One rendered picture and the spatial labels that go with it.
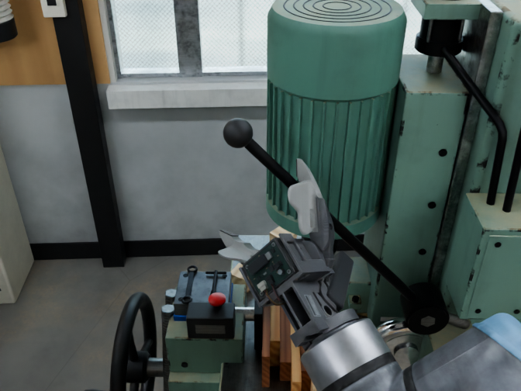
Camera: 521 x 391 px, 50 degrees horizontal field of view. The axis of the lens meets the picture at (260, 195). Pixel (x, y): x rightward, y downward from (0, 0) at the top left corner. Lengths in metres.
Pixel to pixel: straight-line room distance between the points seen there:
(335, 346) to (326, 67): 0.32
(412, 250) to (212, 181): 1.66
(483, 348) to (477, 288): 0.22
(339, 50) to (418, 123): 0.15
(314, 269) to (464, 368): 0.18
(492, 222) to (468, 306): 0.13
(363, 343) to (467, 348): 0.10
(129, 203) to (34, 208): 0.41
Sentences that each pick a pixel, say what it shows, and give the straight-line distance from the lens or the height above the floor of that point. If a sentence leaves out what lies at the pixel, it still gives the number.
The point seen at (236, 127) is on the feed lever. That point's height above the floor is 1.41.
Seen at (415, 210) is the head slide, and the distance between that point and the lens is 0.82.
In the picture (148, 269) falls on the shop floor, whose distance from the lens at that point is 2.63.
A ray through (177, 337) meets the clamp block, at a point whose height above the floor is 0.96.
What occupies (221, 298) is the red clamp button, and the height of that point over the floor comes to 1.02.
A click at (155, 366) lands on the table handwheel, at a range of 1.15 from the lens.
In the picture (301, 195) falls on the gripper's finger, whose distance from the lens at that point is 0.65.
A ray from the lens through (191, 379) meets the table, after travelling 1.06.
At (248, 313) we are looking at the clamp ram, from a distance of 1.04.
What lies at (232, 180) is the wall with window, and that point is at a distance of 2.43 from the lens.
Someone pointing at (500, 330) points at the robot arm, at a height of 1.32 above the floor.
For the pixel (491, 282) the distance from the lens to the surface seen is 0.77.
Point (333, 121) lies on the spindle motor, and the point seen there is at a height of 1.39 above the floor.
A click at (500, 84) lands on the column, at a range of 0.72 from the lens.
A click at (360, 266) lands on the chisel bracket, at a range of 0.98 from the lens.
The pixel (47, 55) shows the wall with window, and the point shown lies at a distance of 2.28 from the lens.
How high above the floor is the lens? 1.70
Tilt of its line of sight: 34 degrees down
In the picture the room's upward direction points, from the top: straight up
